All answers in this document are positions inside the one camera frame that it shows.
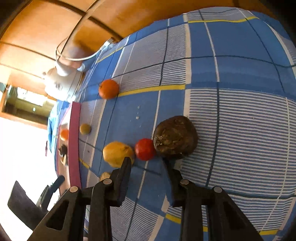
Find wooden door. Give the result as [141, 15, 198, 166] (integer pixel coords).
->
[1, 83, 57, 130]

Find small tan round fruit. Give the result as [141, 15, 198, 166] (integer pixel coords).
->
[79, 123, 91, 135]

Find blue plaid tablecloth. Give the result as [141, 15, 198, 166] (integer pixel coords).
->
[48, 7, 295, 240]

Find wooden wall cabinet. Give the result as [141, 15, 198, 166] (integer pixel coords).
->
[1, 1, 275, 94]

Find white kettle power cord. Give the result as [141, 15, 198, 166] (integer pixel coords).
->
[56, 37, 117, 62]

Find orange tangerine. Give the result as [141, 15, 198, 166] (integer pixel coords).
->
[98, 79, 119, 99]
[60, 128, 69, 142]

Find dark brown oval fruit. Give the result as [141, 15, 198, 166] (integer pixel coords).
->
[153, 115, 198, 160]

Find pink shallow cardboard tray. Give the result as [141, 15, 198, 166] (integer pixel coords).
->
[56, 102, 81, 195]

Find white ceramic electric kettle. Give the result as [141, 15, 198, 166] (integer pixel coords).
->
[45, 59, 85, 102]

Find small red tomato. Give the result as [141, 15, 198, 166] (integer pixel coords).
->
[135, 138, 156, 161]

